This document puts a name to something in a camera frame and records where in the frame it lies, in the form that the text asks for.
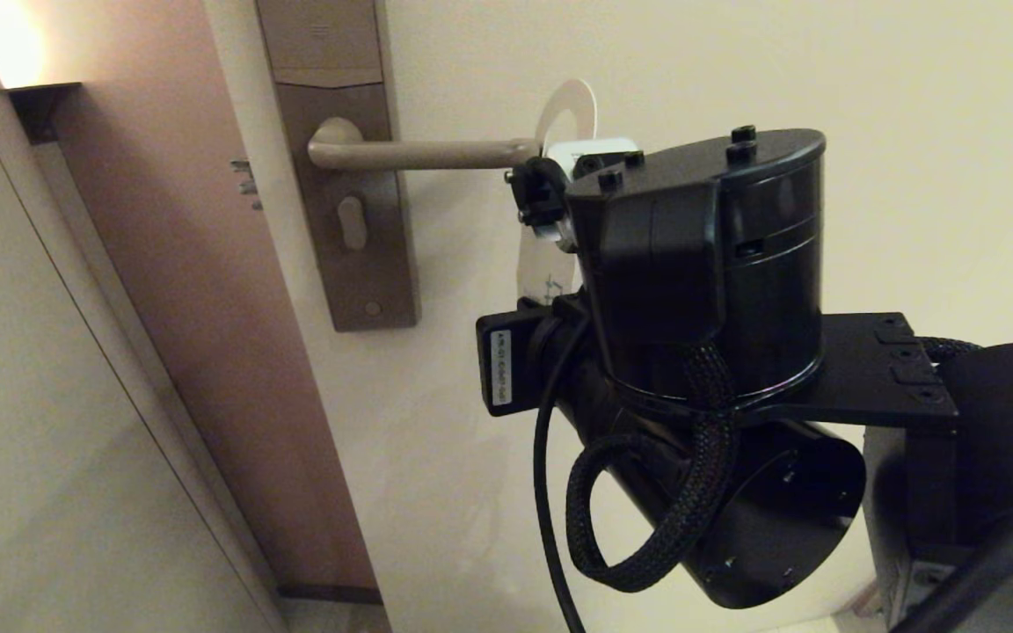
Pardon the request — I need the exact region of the blue do-not-disturb door hanger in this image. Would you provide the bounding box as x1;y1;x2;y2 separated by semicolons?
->
515;79;600;306

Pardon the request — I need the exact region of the brown metal lock plate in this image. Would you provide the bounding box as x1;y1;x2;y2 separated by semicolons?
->
256;0;421;332

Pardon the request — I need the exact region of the cream white door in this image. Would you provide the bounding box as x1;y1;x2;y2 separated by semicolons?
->
203;0;1013;633

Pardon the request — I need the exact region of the beige keyhole cover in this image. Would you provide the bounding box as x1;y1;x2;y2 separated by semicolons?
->
338;196;368;251

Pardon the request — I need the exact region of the dark baseboard strip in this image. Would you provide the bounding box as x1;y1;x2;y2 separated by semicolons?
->
278;583;383;606

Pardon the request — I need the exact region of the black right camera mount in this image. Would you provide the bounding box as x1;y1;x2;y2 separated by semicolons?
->
505;156;576;240

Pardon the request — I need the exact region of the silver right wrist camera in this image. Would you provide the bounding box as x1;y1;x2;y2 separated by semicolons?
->
546;136;641;178

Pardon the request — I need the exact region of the beige metal door handle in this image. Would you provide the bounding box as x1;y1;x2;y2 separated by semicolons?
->
309;117;544;172

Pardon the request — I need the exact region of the glowing wall lamp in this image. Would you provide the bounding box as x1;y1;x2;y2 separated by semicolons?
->
0;84;82;147

